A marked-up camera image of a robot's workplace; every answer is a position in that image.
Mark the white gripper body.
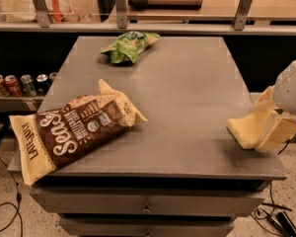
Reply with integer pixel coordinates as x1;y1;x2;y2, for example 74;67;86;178
273;60;296;115

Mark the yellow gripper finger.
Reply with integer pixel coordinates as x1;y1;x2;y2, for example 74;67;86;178
255;111;296;152
250;86;279;113

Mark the yellow wavy sponge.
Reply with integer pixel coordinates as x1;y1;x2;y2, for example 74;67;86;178
226;111;271;150

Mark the green rice chip bag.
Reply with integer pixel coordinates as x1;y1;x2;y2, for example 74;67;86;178
101;31;160;64

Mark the brown multigrain chip bag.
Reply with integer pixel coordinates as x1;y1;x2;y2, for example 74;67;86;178
9;80;146;186

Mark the white plastic bag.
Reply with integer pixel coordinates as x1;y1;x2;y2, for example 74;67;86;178
6;0;80;23

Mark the black power adapter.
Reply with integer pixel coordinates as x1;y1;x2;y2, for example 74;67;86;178
276;211;296;237

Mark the silver soda can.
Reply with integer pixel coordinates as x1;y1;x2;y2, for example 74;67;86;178
48;72;58;83

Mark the lower grey drawer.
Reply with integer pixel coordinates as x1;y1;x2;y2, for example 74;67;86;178
60;218;234;237

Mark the grey drawer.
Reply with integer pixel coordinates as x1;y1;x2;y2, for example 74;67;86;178
30;188;263;217
60;218;234;237

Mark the upper grey drawer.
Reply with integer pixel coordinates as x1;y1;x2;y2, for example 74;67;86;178
30;188;263;217

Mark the dark soda can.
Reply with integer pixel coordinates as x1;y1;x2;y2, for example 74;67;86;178
37;74;51;94

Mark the green soda can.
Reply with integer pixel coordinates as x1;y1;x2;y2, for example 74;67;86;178
21;74;37;97

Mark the red soda can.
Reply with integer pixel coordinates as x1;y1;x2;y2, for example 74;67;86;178
0;74;11;97
5;75;24;97

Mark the red soda can left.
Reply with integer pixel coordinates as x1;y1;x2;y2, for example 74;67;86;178
0;74;11;97

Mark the black cable right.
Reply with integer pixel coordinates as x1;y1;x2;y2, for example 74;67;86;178
250;138;296;237

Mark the right metal bracket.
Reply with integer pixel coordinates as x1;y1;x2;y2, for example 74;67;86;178
232;0;253;31

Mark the metal bracket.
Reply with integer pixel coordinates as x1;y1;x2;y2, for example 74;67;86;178
114;0;127;29
33;0;51;28
232;0;253;31

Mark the middle metal bracket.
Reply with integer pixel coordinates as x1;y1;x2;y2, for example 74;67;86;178
114;0;127;29

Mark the left metal bracket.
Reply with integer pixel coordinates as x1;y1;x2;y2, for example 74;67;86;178
33;0;51;28

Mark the black floor cable left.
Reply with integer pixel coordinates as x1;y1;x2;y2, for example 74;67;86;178
0;150;25;237

